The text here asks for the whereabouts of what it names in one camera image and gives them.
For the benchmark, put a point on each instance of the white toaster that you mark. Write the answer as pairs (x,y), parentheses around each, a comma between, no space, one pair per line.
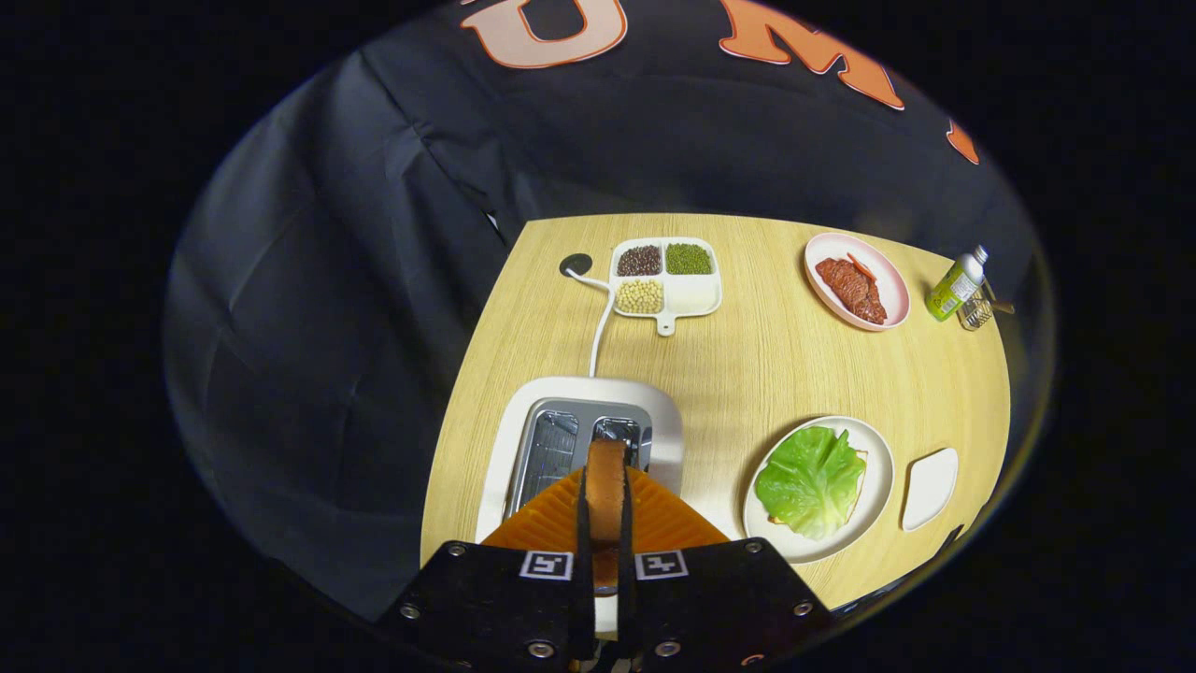
(579,391)

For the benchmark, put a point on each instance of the yellow soybeans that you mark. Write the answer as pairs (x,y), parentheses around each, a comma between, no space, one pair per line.
(640,296)

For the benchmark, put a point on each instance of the pink plate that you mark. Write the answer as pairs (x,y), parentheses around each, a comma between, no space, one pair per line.
(889,280)

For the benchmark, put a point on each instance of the red sausage slice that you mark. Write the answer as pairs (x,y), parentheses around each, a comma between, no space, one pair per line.
(861,267)

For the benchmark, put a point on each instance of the brown toast slice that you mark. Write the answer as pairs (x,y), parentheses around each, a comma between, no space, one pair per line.
(605,495)

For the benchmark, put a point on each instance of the green lettuce leaf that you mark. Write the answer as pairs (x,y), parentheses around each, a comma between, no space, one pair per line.
(808,481)

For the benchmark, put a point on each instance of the silver bottle green label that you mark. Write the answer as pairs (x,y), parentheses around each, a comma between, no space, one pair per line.
(953,290)

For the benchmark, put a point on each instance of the white divided dish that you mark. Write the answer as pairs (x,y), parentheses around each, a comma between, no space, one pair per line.
(691,294)

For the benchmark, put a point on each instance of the green mung beans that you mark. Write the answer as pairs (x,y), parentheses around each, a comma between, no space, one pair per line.
(689,259)

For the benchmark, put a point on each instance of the small white square dish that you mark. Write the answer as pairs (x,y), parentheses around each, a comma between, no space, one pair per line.
(930,488)

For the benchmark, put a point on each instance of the dark red beans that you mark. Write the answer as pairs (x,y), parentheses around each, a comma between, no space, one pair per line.
(640,261)

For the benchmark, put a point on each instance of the white round plate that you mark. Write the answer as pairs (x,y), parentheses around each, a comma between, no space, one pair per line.
(880,467)

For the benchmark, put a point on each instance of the brown cooked meat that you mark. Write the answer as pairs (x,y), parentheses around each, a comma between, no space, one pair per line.
(848,290)

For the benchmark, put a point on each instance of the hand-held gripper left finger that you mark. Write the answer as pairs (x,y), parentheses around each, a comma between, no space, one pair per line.
(495,608)

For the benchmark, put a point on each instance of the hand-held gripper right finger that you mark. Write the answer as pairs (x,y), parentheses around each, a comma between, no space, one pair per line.
(719,608)

